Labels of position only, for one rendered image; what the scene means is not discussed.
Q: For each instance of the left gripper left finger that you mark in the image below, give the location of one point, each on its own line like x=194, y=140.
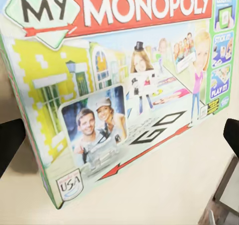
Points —
x=12, y=134

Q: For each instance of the bed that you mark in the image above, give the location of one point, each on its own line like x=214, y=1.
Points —
x=171, y=186

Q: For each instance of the board game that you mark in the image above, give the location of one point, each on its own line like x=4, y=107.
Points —
x=102, y=84

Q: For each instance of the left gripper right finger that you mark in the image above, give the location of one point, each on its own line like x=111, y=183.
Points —
x=231, y=134

